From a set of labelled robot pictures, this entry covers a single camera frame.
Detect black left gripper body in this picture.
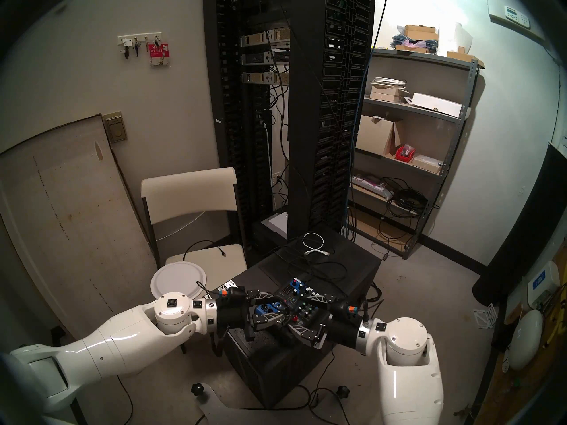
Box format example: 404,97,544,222
216,296,258,343

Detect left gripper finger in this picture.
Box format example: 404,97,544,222
252,313,288,332
246,289,276,306

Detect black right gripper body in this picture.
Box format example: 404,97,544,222
315,311,365,350

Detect blue black audio mixer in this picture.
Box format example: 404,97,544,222
255,277,330,336

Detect black computer tower case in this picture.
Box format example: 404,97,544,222
215,227,381,407

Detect white round plate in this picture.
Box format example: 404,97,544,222
150,261,207,301

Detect grey flat device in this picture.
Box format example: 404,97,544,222
261,211,288,236

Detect pink white package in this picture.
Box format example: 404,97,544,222
352,174,394,199

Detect cream folding chair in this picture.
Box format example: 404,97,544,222
141,167,248,354

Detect white lattice finger part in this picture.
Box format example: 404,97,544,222
473,302,497,329

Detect flat beige box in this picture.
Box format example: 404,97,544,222
410,154,443,174

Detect open cardboard box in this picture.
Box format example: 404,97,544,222
356,116,401,157

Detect black server rack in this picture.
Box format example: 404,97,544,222
287,0,377,241
203,0,293,252

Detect white oval device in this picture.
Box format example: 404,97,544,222
507,309,543,371

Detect beige leaning board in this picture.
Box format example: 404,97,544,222
0,114,158,345

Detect grey metal shelving unit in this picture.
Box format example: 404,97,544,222
343,48,479,259

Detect white box blue label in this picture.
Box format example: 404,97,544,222
527,260,561,309

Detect small beige box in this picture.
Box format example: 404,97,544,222
370,88,406,103

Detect flat white box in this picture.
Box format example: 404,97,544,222
411,92,463,118

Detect red key tag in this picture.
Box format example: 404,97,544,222
148,43,170,66

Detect blue pink plastic bags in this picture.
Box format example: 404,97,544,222
391,34,437,50

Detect low brown cardboard box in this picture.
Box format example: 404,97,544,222
447,50,484,68

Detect white paper bag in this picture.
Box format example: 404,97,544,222
436,22,474,55

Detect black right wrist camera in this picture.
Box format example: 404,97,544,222
330,301,360,323

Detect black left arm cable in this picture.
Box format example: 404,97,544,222
210,330,229,358

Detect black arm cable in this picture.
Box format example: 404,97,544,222
357,291,384,325
210,330,229,358

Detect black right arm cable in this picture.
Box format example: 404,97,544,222
357,291,384,325

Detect coiled white USB cable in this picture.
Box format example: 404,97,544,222
302,232,330,256

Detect thin black cable with plug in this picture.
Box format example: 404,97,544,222
183,240,227,263

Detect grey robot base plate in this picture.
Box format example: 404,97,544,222
195,384,377,425

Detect thin white cable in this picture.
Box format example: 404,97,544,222
155,212,206,242

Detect black cable bundle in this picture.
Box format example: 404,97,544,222
388,178,439,219

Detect beige wall switch plate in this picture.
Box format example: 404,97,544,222
103,112,128,143

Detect white key hook rail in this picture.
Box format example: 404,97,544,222
117,32,162,57

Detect white wall thermostat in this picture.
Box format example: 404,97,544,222
504,5,531,29

